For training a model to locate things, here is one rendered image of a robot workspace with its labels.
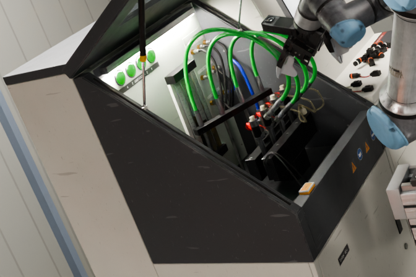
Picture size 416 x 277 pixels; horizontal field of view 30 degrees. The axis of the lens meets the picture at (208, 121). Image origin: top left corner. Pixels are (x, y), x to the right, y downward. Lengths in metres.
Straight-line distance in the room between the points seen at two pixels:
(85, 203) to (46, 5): 1.76
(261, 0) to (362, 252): 0.94
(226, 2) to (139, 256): 0.94
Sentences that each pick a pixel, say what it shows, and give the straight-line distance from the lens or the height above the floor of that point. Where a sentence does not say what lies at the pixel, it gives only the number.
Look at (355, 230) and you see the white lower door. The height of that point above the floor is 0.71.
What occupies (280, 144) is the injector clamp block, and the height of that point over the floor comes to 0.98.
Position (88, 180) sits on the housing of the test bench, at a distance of 2.50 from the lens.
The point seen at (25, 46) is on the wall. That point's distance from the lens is 3.95.
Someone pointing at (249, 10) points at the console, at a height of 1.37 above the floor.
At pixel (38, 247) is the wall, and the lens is 3.85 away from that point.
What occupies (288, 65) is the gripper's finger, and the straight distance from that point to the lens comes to 2.12.
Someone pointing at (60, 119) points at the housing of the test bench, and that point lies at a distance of 2.44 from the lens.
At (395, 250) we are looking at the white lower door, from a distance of 2.77.
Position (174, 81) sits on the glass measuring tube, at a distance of 2.58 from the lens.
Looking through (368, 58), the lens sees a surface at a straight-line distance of 2.99.
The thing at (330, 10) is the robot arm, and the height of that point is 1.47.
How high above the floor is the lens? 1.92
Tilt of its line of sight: 18 degrees down
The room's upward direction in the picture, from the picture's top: 21 degrees counter-clockwise
